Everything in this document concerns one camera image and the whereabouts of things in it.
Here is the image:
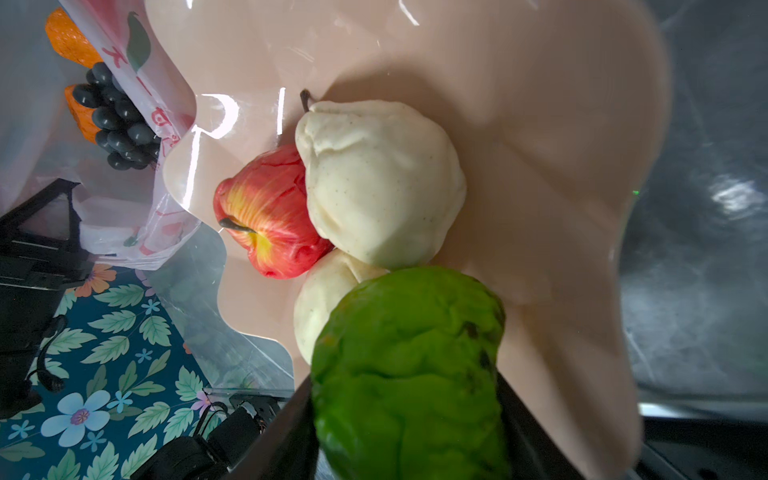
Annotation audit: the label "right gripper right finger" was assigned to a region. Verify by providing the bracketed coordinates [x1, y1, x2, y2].
[497, 373, 584, 480]

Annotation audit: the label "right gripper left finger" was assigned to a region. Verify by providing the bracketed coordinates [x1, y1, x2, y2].
[227, 377, 320, 480]

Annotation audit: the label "fake green apple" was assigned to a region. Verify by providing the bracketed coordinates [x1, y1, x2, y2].
[311, 266, 513, 479]

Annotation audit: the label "fake beige garlic bulb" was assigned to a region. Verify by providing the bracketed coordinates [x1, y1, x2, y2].
[293, 249, 388, 364]

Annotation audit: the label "fake red apple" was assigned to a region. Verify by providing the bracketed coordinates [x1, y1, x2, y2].
[213, 145, 333, 279]

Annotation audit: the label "fake beige ginger root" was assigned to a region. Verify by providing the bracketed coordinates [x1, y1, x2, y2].
[295, 90, 467, 270]

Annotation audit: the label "pink plastic bag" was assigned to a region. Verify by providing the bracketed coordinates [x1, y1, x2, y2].
[1, 1, 199, 270]

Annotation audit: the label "pink wavy bowl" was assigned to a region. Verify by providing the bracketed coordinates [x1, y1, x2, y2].
[146, 1, 671, 479]

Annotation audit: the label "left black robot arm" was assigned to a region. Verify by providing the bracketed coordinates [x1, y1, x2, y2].
[1, 179, 93, 420]

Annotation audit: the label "fake purple grapes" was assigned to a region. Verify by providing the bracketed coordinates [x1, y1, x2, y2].
[72, 62, 161, 171]

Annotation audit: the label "fake orange tangerine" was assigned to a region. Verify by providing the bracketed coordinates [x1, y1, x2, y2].
[45, 8, 102, 68]

